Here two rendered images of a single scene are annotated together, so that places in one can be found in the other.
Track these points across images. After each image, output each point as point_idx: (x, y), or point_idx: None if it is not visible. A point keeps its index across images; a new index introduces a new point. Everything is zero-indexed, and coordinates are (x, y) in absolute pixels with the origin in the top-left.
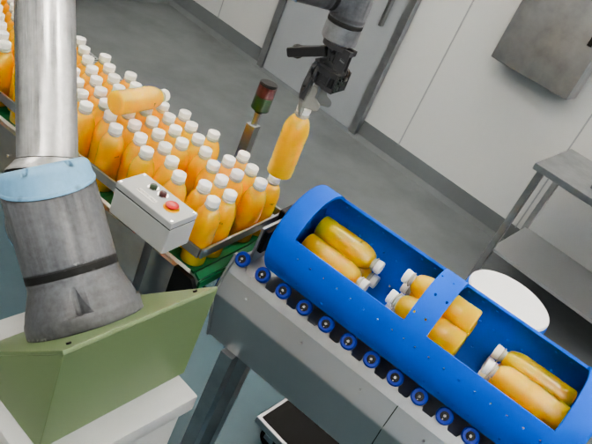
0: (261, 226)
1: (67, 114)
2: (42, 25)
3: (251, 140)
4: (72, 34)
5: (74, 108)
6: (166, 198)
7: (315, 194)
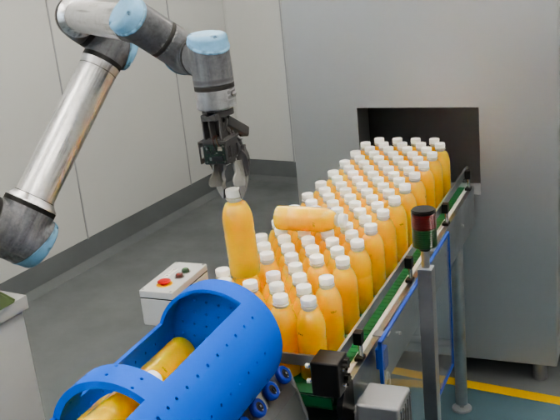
0: (287, 359)
1: (36, 164)
2: (54, 111)
3: (422, 288)
4: (67, 117)
5: (45, 162)
6: (177, 279)
7: (202, 282)
